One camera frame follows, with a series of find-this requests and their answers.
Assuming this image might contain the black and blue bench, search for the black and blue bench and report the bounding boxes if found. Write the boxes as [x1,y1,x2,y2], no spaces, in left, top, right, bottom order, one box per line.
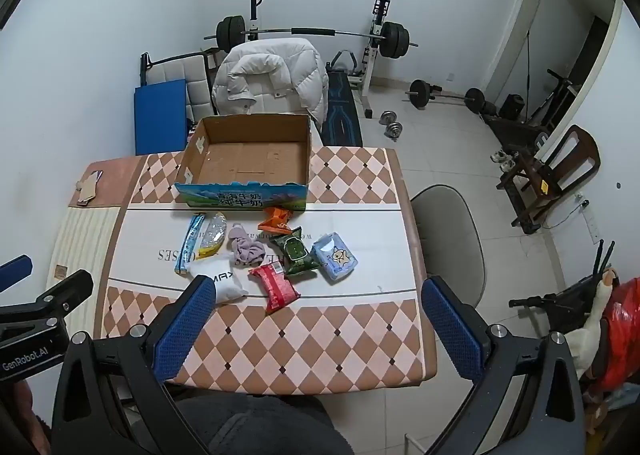
[320,69,364,146]

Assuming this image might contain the floor barbell with black plates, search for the floor barbell with black plates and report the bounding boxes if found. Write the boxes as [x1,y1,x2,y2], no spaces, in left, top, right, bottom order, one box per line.
[404,80,486,114]

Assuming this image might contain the diamond patterned tablecloth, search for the diamond patterned tablecloth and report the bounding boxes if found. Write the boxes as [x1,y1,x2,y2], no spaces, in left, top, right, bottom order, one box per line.
[102,147,439,394]

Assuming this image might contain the red snack packet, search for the red snack packet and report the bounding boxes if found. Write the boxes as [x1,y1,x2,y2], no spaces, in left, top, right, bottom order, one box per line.
[248,259,300,315]

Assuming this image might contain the beige ribbed mat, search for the beige ribbed mat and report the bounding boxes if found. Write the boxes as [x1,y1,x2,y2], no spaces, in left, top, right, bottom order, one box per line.
[51,204,124,336]

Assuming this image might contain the green snack packet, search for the green snack packet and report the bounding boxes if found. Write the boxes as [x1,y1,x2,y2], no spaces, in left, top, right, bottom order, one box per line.
[269,226,321,277]

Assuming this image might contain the blue folded mat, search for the blue folded mat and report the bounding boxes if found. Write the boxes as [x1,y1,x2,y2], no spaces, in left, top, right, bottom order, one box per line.
[132,78,189,156]

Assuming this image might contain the dark wooden chair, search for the dark wooden chair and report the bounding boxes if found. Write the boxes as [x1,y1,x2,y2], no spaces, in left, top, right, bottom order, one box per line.
[487,116,601,235]

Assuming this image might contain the cardboard scrap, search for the cardboard scrap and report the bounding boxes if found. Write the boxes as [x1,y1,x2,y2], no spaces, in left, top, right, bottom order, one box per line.
[74,170,105,207]

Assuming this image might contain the light blue tissue pack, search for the light blue tissue pack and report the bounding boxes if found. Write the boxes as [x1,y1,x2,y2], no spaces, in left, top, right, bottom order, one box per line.
[310,230,359,282]

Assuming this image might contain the pink board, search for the pink board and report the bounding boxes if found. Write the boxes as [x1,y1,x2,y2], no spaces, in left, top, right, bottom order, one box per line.
[67,154,146,209]

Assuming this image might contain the white puffer jacket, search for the white puffer jacket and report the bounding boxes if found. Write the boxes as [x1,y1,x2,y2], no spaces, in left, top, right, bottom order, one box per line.
[210,37,330,124]

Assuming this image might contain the orange snack packet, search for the orange snack packet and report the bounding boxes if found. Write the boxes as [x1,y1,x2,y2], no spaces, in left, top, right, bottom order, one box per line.
[257,206,293,235]

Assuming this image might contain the black cable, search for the black cable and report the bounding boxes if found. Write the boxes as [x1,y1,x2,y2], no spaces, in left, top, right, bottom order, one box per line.
[539,194,592,231]

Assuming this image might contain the white goose plush toy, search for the white goose plush toy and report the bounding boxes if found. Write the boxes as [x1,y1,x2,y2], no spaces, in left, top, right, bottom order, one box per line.
[567,268,621,379]

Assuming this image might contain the purple cloth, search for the purple cloth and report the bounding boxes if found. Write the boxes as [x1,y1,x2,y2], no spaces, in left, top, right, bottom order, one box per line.
[227,222,269,267]

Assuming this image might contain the white quilted chair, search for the white quilted chair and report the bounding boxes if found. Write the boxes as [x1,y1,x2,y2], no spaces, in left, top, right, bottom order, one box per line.
[140,50,222,122]

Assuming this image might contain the white soft packet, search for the white soft packet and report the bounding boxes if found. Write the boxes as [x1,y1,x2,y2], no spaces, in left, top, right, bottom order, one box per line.
[189,255,250,305]

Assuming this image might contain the racked barbell with black plates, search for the racked barbell with black plates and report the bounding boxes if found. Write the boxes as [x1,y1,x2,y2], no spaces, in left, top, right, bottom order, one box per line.
[203,15,420,59]

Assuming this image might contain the person's left forearm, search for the person's left forearm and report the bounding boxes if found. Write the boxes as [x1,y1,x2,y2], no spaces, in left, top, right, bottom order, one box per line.
[0,379,54,455]

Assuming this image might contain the person's dark pants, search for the person's dark pants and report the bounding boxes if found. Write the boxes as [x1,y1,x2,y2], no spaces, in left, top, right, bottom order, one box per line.
[172,392,334,455]

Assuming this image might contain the black router antennas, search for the black router antennas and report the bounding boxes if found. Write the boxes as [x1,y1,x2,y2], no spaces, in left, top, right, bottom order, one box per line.
[594,238,617,281]

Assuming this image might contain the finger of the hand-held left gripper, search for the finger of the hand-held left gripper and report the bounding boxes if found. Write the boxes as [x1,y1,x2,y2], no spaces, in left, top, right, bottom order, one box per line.
[0,269,95,332]
[0,254,34,293]

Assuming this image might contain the blue striped long packet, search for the blue striped long packet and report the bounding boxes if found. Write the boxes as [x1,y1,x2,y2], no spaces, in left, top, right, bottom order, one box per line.
[173,212,207,276]

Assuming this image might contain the black box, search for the black box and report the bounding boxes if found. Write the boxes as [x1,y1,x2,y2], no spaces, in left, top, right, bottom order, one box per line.
[499,94,525,121]

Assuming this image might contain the black exercise machine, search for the black exercise machine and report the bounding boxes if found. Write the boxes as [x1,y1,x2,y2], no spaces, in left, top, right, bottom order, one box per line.
[529,67,577,132]

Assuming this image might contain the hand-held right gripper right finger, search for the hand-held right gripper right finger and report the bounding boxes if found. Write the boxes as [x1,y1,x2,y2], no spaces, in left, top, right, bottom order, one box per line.
[421,274,587,455]

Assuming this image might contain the white weight rack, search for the white weight rack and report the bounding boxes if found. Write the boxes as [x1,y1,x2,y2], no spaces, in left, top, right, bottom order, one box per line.
[245,0,392,119]

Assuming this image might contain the clear yellow snack packet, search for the clear yellow snack packet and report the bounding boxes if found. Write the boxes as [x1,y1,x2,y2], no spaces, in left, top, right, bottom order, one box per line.
[196,211,229,259]

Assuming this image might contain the grey shell chair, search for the grey shell chair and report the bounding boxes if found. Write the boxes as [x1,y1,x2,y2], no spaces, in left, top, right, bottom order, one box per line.
[409,184,487,309]

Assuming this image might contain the printed cardboard box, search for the printed cardboard box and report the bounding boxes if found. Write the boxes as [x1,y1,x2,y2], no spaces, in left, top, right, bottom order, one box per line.
[173,114,314,211]

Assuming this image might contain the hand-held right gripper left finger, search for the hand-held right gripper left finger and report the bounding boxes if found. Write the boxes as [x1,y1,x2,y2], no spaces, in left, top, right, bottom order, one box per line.
[51,275,218,455]

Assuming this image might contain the red plastic bag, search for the red plastic bag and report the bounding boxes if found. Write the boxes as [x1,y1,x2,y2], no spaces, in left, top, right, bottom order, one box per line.
[584,277,640,391]

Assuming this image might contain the black metal stand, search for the black metal stand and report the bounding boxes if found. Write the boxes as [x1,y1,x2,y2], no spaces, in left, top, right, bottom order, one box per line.
[508,274,609,336]

